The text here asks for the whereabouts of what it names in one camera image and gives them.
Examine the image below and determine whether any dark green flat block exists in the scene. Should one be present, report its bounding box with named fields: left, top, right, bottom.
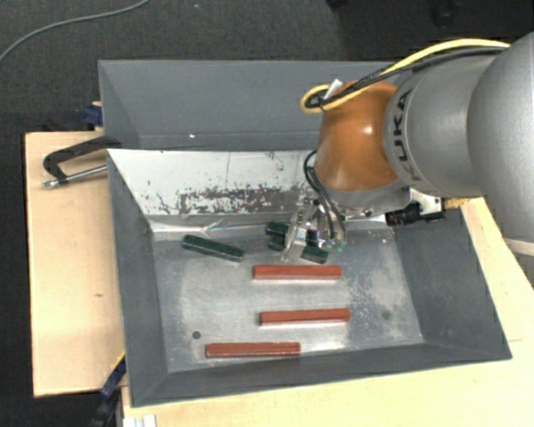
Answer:
left=181, top=231, right=245, bottom=265
left=267, top=234, right=329, bottom=267
left=265, top=218, right=319, bottom=246

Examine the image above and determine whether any black cylinder on white bracket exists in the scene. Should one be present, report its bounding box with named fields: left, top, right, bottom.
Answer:
left=382, top=188, right=448, bottom=228

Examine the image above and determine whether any red-brown flat block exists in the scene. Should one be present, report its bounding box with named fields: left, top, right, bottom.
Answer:
left=204, top=338, right=302, bottom=361
left=257, top=307, right=352, bottom=328
left=251, top=259, right=343, bottom=283

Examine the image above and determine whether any grey metal bin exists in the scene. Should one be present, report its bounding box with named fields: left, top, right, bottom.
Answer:
left=96, top=38, right=515, bottom=410

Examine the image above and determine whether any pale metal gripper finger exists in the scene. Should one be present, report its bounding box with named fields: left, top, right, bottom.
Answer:
left=278, top=224, right=300, bottom=255
left=285, top=227, right=310, bottom=264

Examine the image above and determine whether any pale wood flat board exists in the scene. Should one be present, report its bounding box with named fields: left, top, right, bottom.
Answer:
left=19, top=127, right=129, bottom=398

